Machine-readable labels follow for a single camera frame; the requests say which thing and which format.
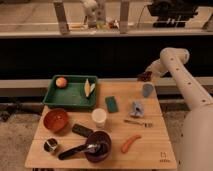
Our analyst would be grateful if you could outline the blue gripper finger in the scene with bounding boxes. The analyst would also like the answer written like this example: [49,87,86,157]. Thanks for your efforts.
[142,84,154,97]

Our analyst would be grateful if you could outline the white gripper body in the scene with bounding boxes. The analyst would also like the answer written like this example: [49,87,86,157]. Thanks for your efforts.
[146,59,168,82]

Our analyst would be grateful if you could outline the dark purple grapes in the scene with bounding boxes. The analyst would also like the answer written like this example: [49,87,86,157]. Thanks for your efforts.
[137,71,152,82]

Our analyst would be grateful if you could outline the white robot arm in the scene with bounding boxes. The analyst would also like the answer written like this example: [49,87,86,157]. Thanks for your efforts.
[145,47,213,171]

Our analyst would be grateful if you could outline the white plastic cup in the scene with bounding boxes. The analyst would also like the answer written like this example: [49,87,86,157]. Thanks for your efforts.
[91,108,107,128]

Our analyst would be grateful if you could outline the crumpled blue cloth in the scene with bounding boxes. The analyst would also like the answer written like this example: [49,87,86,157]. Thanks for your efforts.
[130,101,144,118]

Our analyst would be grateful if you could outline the green sponge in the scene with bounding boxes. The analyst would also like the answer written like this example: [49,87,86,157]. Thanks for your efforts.
[105,96,118,113]

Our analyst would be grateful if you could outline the orange carrot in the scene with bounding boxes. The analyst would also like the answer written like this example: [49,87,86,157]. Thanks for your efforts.
[121,135,141,153]

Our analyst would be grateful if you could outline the black machine in background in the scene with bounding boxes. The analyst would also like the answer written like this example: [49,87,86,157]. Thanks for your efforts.
[148,0,198,28]

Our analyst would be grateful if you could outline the dark purple bowl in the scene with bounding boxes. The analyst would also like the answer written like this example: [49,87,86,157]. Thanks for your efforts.
[84,130,113,164]

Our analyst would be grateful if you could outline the green plastic tray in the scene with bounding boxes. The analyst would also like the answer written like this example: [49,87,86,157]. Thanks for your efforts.
[43,75,98,109]

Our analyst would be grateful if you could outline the black rectangular block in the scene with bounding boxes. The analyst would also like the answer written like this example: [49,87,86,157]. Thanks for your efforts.
[72,124,93,137]

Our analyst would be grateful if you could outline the orange fruit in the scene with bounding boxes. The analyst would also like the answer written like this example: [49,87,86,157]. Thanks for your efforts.
[55,77,67,88]

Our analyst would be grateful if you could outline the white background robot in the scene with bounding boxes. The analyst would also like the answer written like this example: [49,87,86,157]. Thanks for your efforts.
[80,0,106,28]

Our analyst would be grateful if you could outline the orange bowl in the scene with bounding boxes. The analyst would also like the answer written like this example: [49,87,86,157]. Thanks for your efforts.
[43,108,69,132]

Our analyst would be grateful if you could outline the small metal can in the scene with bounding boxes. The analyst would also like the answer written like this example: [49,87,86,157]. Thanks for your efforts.
[43,138,58,153]

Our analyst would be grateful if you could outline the black handled ladle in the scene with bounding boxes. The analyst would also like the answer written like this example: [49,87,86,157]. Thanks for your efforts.
[58,144,100,160]

